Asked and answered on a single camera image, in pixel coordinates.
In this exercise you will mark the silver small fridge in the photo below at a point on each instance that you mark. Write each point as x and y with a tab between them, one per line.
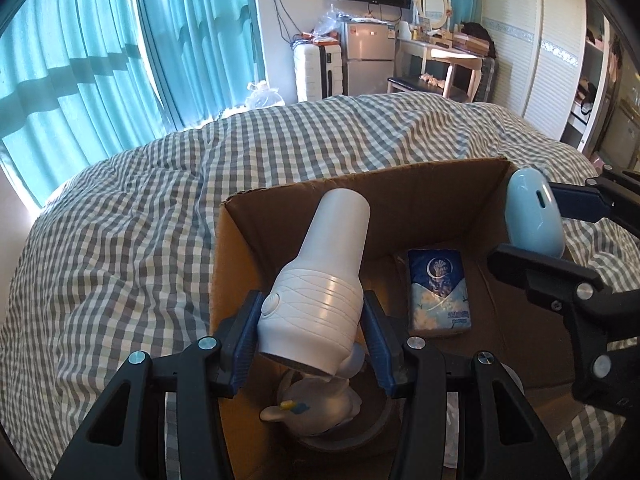
367	60

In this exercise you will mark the white ribbed suitcase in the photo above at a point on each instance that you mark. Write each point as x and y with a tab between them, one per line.
312	75

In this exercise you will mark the narrow teal curtain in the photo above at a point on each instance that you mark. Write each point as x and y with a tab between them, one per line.
205	35

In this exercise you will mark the light blue egg-shaped case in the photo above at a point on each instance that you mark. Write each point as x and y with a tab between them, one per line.
530	215

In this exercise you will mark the crumpled clear plastic bag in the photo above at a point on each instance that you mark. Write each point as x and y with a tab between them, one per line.
335	20

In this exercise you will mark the white louvred wardrobe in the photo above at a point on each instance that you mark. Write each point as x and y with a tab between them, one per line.
540	45

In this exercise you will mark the brown cardboard box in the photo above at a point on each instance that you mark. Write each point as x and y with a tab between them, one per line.
450	200

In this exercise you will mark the blue tissue pack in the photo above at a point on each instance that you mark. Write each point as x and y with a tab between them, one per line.
440	300

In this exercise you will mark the grey checked blanket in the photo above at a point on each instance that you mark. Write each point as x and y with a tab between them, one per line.
150	210

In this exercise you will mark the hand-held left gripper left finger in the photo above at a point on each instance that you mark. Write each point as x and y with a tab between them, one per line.
245	342

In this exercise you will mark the white dressing table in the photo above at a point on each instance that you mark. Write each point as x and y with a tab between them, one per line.
425	50

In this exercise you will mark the red packets on suitcase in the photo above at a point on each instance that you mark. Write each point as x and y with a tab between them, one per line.
322	38

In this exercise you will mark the wide teal curtain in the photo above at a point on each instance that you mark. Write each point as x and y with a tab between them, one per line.
75	60

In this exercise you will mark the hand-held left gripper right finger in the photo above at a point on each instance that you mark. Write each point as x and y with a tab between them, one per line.
376	342

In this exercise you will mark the white plush toy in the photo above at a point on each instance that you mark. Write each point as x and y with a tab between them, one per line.
315	405

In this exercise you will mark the dark round bowl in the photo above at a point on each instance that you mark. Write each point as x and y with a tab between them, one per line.
370	425

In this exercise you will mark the dark grey suitcase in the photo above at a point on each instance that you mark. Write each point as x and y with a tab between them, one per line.
487	77

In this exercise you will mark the black bag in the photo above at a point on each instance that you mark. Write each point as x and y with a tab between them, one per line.
477	32

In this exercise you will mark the white knotted plastic bag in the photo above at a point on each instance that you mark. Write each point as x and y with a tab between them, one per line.
265	95

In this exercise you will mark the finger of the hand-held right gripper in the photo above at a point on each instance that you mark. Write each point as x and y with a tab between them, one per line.
540	272
580	202

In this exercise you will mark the wooden chair with black seat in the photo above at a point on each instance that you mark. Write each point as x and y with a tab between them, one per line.
405	84

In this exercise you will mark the white oval mirror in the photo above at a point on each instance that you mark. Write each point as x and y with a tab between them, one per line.
432	2

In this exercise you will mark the wooden box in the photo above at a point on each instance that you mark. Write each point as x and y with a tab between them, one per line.
470	44

